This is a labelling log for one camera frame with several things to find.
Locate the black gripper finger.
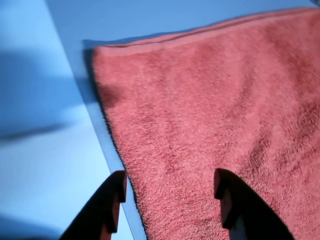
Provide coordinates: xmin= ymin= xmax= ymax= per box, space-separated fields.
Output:
xmin=59 ymin=170 xmax=128 ymax=240
xmin=214 ymin=167 xmax=296 ymax=240

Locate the grey table mat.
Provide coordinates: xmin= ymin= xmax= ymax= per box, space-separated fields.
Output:
xmin=46 ymin=0 xmax=320 ymax=240

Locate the orange terry towel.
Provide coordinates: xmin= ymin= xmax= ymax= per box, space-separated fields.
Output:
xmin=91 ymin=7 xmax=320 ymax=240

